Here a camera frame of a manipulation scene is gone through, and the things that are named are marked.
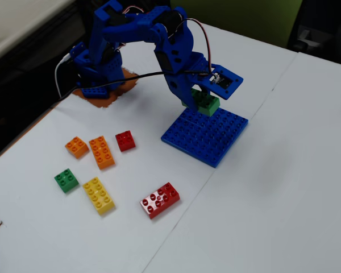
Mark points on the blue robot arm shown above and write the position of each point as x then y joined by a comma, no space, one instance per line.
100,34

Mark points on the red 2x2 block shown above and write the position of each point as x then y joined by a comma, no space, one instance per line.
125,141

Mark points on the orange 2x2 block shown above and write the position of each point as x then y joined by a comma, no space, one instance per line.
76,147

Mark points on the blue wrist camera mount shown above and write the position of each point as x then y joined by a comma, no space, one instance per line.
230,85

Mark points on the green 2x2 block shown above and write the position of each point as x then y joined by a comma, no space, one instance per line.
66,180

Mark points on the white desk board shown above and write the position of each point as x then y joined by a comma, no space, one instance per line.
17,20

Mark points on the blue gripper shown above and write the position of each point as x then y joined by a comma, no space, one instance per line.
174,85

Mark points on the black chair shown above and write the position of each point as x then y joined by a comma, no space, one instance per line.
329,34

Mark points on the blue 8x8 base plate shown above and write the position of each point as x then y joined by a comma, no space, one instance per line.
204,142

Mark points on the green 2x4 block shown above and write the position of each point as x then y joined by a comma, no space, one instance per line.
208,106

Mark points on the red 2x4 block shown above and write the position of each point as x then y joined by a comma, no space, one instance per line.
159,200

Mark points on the orange 2x4 block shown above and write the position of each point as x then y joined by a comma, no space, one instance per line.
101,153

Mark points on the yellow 2x4 block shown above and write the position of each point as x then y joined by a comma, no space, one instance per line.
99,196

